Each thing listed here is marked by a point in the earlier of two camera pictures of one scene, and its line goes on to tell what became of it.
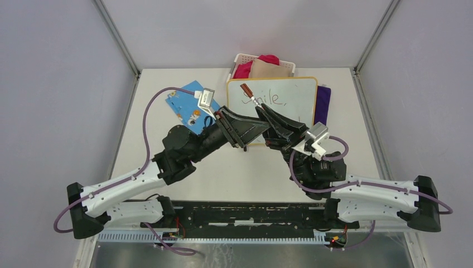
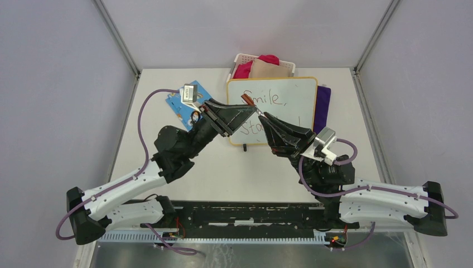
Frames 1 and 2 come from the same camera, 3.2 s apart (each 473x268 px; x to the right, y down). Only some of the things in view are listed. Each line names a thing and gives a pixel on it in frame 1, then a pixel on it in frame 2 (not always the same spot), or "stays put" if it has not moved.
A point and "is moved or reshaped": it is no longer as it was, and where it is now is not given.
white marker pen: [254, 99] is moved or reshaped
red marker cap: [246, 90] to [247, 99]
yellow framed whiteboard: [295, 97] stays put
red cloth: [242, 70] stays put
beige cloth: [262, 68] stays put
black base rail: [251, 215] stays put
